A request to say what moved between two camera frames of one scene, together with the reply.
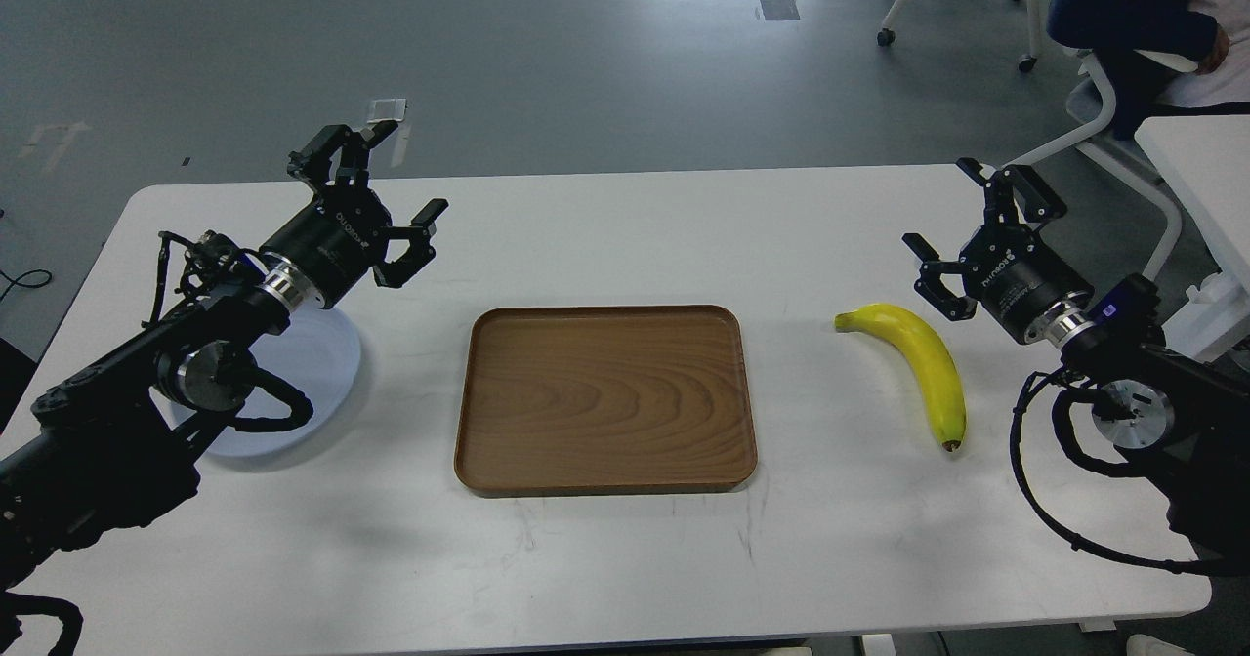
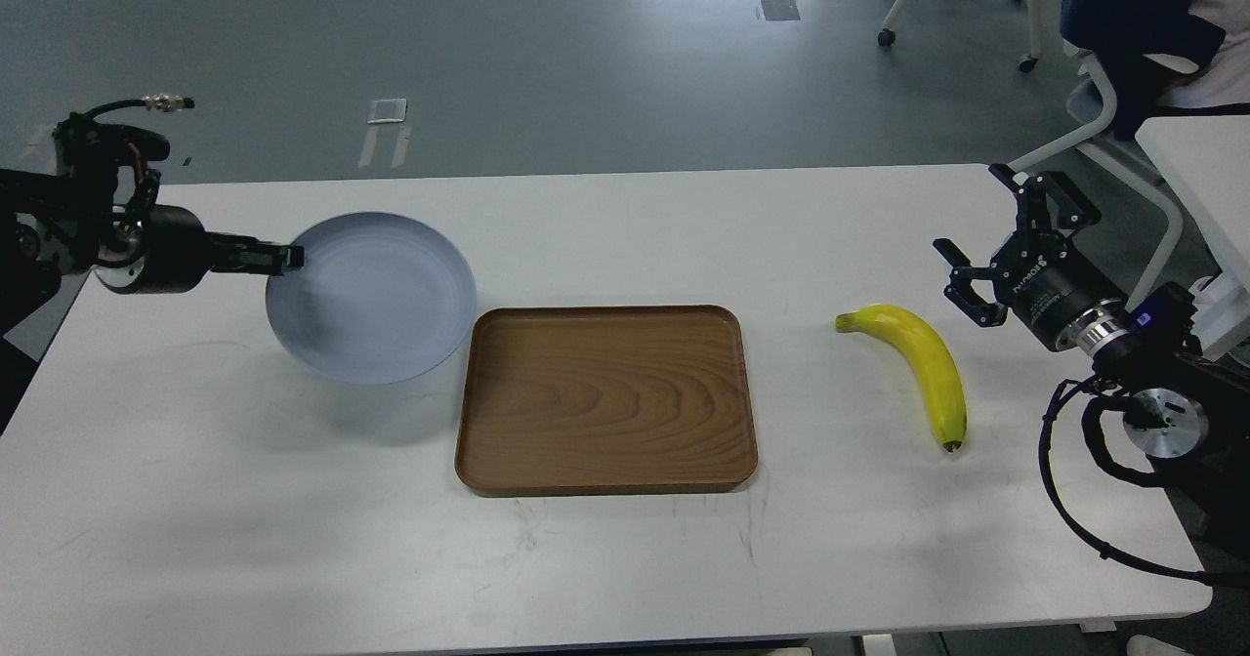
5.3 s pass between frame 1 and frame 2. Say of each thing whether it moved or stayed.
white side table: stayed
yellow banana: stayed
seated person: stayed
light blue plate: moved
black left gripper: moved
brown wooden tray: stayed
